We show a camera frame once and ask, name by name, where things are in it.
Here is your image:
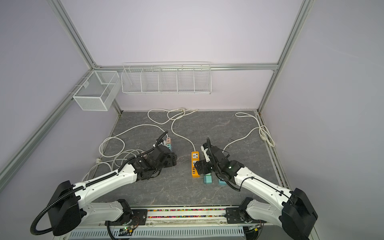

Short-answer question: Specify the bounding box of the white wire wall basket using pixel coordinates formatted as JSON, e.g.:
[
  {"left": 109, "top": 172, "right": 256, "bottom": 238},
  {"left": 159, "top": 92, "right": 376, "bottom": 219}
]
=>
[{"left": 121, "top": 62, "right": 212, "bottom": 95}]

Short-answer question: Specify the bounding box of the white cable of purple strip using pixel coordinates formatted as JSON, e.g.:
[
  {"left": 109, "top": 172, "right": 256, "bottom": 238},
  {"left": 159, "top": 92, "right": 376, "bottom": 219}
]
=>
[{"left": 98, "top": 107, "right": 187, "bottom": 160}]

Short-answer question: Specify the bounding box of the white vented cable duct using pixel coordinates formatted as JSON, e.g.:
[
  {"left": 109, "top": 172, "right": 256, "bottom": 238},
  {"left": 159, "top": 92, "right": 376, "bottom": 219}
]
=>
[{"left": 67, "top": 226, "right": 245, "bottom": 240}]

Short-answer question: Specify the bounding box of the white mesh box basket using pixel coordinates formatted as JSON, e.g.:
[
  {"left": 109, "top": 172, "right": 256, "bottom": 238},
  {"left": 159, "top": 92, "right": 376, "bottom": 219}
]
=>
[{"left": 73, "top": 71, "right": 122, "bottom": 112}]

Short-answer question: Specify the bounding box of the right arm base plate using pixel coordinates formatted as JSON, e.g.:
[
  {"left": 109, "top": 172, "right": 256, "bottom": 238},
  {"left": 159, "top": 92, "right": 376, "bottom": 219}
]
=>
[{"left": 225, "top": 207, "right": 266, "bottom": 224}]

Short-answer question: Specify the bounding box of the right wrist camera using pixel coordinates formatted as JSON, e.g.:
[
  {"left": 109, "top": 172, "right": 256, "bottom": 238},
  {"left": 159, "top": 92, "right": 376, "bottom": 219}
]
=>
[{"left": 201, "top": 144, "right": 211, "bottom": 163}]

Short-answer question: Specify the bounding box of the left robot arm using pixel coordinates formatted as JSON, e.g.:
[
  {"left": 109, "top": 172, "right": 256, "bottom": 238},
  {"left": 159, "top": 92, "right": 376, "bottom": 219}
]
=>
[{"left": 30, "top": 132, "right": 177, "bottom": 236}]

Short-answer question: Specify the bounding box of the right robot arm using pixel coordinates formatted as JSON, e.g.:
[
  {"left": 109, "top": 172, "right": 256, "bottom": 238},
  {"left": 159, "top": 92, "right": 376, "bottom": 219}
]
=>
[{"left": 194, "top": 139, "right": 318, "bottom": 240}]

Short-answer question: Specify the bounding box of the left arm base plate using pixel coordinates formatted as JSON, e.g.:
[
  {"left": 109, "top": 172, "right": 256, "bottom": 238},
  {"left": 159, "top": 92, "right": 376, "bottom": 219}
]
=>
[{"left": 109, "top": 209, "right": 148, "bottom": 226}]

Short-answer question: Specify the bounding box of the white cable of orange strip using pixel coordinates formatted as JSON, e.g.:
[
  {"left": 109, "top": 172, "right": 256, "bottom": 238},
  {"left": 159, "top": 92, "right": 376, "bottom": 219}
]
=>
[{"left": 166, "top": 108, "right": 199, "bottom": 152}]

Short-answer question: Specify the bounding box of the teal power strip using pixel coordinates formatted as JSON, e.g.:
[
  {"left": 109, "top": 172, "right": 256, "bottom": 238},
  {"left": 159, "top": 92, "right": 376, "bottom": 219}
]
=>
[{"left": 219, "top": 180, "right": 227, "bottom": 186}]

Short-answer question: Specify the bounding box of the white cable of black strip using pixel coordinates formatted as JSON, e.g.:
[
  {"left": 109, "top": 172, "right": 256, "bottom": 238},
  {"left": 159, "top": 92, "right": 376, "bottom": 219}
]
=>
[{"left": 80, "top": 136, "right": 145, "bottom": 182}]

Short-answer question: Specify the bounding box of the white cable of teal strip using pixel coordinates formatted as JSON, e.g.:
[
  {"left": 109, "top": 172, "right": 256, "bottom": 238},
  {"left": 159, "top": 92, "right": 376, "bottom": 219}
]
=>
[{"left": 222, "top": 112, "right": 276, "bottom": 152}]

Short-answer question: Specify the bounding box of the aluminium front rail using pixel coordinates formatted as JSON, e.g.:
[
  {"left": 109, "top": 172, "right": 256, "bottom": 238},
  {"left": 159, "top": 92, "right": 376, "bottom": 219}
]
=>
[{"left": 58, "top": 204, "right": 313, "bottom": 230}]

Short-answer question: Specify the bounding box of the orange power strip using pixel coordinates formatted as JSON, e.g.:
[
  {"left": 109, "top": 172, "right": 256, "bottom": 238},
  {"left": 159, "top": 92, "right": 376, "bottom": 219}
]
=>
[{"left": 191, "top": 151, "right": 201, "bottom": 178}]

